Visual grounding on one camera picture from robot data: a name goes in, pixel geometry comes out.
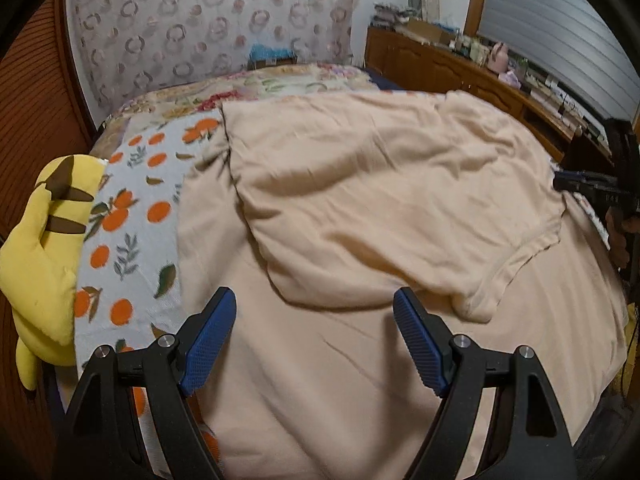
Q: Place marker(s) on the pink kettle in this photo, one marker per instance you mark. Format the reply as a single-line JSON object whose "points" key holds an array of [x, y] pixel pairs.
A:
{"points": [[500, 57]]}

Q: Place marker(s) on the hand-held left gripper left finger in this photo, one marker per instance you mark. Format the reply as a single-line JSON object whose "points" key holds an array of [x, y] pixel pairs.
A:
{"points": [[207, 345]]}

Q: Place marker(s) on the box with blue cloth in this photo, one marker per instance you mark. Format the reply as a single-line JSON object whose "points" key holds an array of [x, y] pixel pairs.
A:
{"points": [[270, 55]]}

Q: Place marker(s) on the person's right hand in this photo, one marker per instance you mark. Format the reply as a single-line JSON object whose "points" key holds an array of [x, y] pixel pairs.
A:
{"points": [[619, 240]]}

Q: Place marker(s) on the stack of folded clothes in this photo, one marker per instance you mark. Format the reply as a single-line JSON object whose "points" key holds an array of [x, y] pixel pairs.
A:
{"points": [[392, 15]]}

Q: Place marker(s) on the orange fruit print blanket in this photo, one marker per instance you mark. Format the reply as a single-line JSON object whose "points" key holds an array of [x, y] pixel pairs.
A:
{"points": [[135, 240]]}

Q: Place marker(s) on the wooden louvered wardrobe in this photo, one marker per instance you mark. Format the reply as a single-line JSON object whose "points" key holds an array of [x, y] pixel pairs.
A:
{"points": [[35, 110]]}

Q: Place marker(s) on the cardboard box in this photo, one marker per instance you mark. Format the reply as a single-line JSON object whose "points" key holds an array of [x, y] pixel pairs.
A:
{"points": [[425, 30]]}

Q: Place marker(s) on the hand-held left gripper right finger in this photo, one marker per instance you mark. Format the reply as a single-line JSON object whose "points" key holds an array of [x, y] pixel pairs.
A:
{"points": [[420, 345]]}

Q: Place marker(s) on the pink printed t-shirt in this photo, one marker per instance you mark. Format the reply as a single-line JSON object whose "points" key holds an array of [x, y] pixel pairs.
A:
{"points": [[375, 185]]}

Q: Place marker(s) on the small pink container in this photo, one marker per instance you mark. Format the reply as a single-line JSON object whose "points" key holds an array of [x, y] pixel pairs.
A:
{"points": [[510, 79]]}

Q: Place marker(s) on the floral quilt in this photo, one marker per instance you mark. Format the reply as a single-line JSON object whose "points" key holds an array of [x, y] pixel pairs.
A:
{"points": [[250, 85]]}

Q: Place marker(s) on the cluster of toiletry bottles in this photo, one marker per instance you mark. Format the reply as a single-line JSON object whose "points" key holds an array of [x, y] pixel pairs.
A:
{"points": [[472, 50]]}

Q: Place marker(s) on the dark blue bed sheet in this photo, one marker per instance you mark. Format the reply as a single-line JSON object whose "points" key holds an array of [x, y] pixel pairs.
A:
{"points": [[385, 82]]}

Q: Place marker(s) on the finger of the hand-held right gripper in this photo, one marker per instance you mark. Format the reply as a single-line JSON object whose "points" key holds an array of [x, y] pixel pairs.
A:
{"points": [[585, 183]]}

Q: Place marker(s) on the grey window blind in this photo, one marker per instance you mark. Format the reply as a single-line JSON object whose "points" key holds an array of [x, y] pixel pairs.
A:
{"points": [[550, 20]]}

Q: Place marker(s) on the wooden sideboard cabinet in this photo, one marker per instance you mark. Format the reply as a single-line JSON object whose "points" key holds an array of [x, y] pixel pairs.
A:
{"points": [[440, 67]]}

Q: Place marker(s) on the yellow plush toy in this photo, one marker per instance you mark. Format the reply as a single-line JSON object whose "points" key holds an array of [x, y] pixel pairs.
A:
{"points": [[40, 270]]}

